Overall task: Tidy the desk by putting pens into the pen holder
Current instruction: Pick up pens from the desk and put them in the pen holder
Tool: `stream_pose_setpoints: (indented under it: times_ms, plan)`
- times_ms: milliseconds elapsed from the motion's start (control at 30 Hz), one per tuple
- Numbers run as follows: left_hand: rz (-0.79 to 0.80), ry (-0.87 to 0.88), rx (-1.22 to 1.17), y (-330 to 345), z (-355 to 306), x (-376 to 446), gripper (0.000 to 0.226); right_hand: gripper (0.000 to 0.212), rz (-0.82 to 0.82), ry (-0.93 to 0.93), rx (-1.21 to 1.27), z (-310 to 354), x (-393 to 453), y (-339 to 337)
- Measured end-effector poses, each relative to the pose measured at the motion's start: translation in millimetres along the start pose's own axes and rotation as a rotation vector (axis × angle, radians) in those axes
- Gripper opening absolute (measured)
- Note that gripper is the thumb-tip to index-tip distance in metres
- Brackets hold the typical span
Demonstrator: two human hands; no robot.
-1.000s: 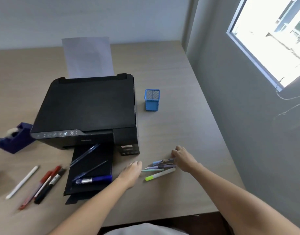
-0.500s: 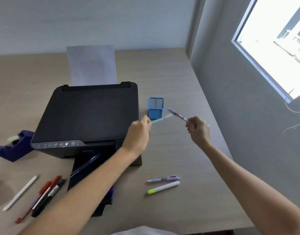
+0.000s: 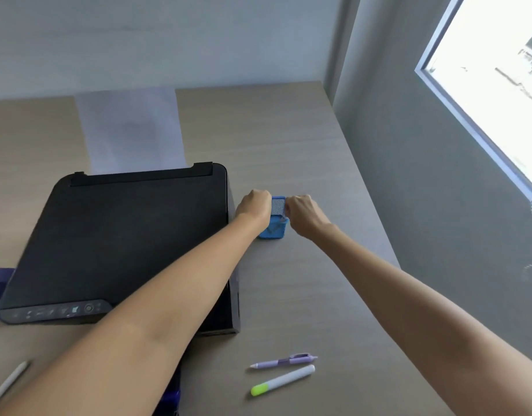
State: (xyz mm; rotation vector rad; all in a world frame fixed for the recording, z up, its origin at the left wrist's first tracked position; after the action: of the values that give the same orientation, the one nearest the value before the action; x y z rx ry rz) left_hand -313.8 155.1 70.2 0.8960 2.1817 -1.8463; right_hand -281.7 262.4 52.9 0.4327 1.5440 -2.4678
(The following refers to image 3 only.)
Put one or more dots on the person's left fingers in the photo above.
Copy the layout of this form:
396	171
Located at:
266	202

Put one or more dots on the person's left forearm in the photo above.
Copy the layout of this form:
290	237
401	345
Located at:
131	324

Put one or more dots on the white stylus pen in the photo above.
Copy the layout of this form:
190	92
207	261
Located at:
8	383

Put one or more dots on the white paper sheet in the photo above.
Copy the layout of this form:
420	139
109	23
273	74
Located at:
131	129

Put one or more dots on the black printer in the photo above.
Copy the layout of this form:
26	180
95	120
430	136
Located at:
114	251

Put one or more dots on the person's right forearm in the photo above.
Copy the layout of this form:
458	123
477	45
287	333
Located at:
431	311

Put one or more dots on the blue mesh pen holder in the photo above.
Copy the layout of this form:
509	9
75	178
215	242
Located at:
275	220

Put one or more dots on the window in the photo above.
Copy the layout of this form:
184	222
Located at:
487	77

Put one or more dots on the person's right hand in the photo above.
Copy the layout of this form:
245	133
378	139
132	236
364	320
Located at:
305	216

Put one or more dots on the person's left hand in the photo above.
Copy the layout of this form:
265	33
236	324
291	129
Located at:
253	207

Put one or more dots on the purple pen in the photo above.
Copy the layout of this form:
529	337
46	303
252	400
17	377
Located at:
285	360

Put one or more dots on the white highlighter with green cap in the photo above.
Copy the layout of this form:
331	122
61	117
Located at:
283	380

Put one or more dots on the person's right fingers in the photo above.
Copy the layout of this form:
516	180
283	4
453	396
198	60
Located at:
292	207

